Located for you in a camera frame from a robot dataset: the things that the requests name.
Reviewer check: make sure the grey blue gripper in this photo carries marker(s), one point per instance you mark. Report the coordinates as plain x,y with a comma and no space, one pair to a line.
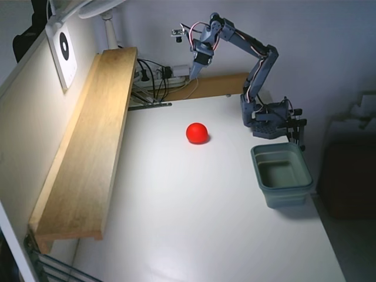
202,57

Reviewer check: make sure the red ball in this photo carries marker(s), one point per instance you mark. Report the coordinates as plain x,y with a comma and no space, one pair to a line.
197,133

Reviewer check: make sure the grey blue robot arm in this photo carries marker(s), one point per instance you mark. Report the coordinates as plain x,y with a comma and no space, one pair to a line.
264,67

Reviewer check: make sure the grey collapsible container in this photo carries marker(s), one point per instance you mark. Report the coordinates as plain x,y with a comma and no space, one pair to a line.
282,197

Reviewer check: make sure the white power adapter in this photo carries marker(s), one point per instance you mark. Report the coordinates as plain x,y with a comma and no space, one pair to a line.
180,70

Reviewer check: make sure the white power strip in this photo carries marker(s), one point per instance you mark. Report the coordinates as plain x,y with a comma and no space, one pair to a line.
176,80

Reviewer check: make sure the black power plug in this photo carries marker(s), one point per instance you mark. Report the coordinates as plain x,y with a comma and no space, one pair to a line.
166,72

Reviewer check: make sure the white desk lamp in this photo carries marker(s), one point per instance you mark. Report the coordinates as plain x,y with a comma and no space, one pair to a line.
110,32

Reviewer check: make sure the black table clamp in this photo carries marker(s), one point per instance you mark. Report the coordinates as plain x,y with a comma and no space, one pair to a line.
298,132

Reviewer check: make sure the white panel with black circle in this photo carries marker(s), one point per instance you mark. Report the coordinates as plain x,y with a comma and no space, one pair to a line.
67,69

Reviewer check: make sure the long wooden shelf board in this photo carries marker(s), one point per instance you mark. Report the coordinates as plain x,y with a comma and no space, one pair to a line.
88,147

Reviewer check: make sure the wooden back rail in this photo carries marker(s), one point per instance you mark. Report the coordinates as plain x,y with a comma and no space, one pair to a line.
220,85

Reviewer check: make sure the metal shelf bracket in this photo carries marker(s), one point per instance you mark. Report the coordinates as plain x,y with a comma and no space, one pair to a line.
152,104

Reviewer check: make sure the metal rack frame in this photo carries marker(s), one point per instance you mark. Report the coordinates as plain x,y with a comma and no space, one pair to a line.
39,264

